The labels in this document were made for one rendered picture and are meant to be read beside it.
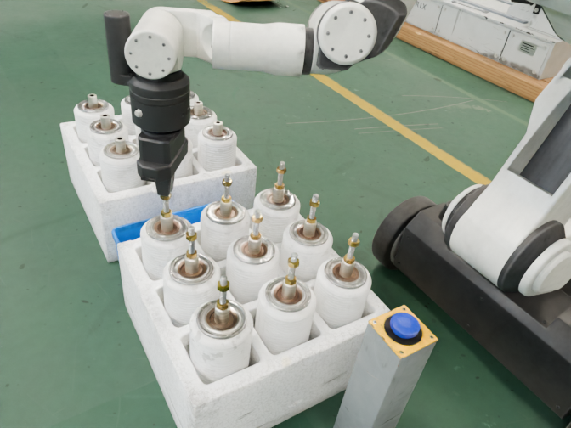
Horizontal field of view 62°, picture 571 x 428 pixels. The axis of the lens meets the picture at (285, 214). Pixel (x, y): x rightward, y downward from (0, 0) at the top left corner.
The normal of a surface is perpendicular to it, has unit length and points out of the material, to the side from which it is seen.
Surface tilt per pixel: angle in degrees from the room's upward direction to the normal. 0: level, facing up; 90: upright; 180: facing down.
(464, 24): 90
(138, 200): 90
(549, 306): 0
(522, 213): 51
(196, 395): 0
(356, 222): 0
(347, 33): 77
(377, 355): 90
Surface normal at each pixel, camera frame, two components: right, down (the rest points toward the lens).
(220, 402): 0.51, 0.57
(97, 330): 0.11, -0.79
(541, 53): -0.83, 0.25
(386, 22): 0.07, 0.42
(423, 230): -0.52, -0.37
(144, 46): 0.06, 0.61
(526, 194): -0.71, -0.10
